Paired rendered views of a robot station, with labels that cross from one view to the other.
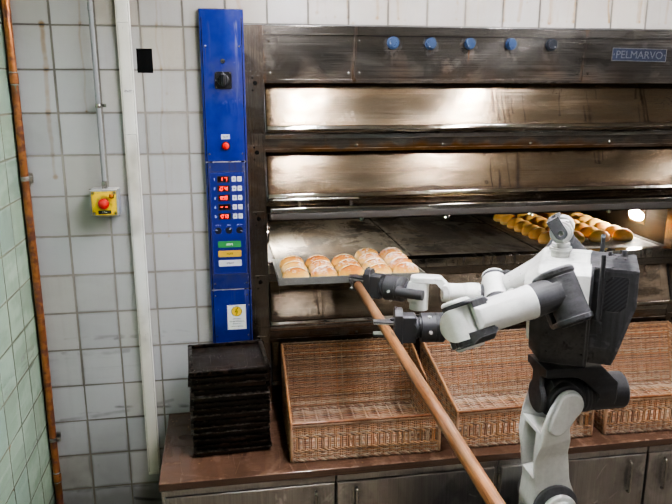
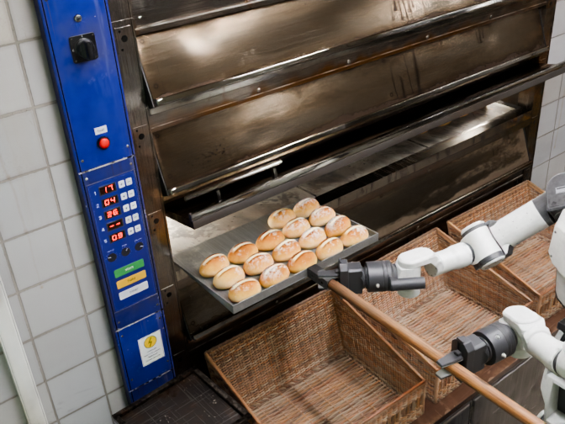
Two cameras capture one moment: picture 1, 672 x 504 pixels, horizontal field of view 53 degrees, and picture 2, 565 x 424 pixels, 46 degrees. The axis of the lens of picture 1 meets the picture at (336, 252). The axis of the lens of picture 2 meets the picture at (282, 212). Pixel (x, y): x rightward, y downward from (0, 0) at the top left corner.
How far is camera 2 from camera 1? 132 cm
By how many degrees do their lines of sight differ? 30
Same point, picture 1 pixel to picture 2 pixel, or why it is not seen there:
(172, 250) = (50, 303)
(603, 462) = not seen: hidden behind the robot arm
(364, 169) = (269, 117)
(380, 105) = (281, 31)
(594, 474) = (535, 366)
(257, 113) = (134, 82)
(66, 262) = not seen: outside the picture
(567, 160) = (456, 46)
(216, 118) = (83, 107)
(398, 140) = (303, 71)
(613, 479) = not seen: hidden behind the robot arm
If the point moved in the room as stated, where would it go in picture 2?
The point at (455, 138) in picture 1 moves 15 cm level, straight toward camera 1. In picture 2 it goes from (360, 51) to (380, 64)
